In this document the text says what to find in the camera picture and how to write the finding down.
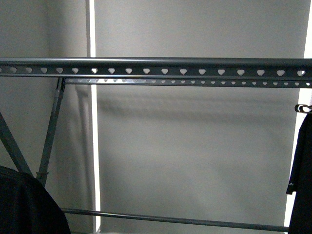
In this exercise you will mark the black hanging t-shirt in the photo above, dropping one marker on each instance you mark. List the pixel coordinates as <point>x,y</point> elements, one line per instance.
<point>301,181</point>

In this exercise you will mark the grey rear perforated rack rail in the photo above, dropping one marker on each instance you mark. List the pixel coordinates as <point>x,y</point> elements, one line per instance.
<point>192,82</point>

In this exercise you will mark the grey perforated rack rail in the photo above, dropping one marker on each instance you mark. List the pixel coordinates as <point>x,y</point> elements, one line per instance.
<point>192,82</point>
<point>92,69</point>

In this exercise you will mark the grey rack support legs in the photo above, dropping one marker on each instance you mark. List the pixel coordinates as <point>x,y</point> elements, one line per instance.
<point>13,149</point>

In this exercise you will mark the black t-shirt with print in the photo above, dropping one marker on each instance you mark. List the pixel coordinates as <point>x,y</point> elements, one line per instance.
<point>26,207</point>

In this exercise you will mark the grey lower rack crossbar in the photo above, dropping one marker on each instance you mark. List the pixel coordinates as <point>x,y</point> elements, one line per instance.
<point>176,220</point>

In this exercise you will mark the grey front perforated rack rail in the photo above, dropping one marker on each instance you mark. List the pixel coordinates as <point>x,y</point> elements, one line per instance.
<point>92,69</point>

